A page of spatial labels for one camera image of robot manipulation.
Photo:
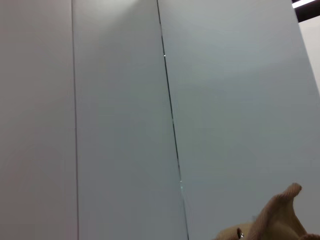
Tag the khaki canvas food bag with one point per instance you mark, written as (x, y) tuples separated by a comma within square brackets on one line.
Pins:
[(275, 220)]

